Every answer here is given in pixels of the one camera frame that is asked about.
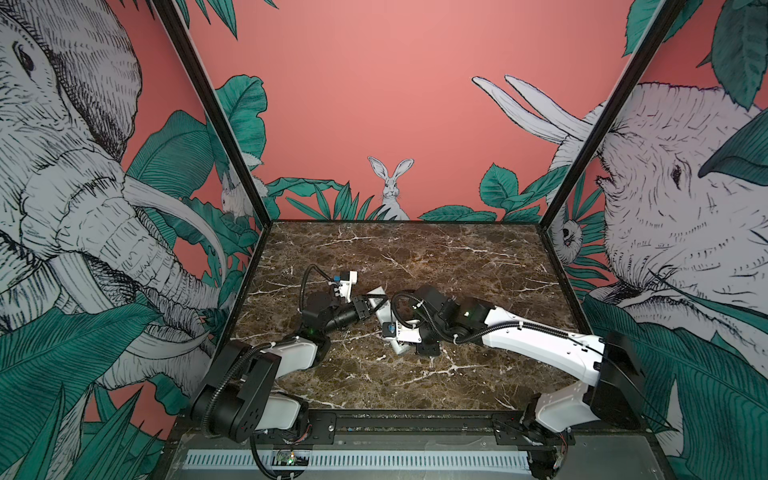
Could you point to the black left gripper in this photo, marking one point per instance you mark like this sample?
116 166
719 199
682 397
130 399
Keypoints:
360 308

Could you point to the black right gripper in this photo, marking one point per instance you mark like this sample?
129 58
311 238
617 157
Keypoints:
430 351

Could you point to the white remote control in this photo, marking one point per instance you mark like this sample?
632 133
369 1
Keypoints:
384 315

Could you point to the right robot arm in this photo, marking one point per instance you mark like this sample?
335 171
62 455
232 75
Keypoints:
609 377

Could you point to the small circuit board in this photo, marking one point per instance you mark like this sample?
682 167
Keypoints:
291 459

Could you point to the white ventilated strip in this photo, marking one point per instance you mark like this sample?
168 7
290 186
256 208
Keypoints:
328 460

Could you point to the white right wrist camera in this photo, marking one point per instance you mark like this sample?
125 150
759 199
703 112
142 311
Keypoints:
396 332

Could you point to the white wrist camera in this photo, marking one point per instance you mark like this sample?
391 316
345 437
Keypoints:
342 284
396 332

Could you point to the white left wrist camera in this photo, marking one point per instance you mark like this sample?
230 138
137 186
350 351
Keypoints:
342 284

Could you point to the black front mounting rail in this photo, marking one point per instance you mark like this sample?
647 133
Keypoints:
324 427

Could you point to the black left frame post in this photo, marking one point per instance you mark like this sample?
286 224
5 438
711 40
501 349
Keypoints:
176 30

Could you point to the black frame post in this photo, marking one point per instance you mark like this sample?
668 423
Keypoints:
660 23
176 30

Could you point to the black right frame post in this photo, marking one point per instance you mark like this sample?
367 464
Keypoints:
660 23

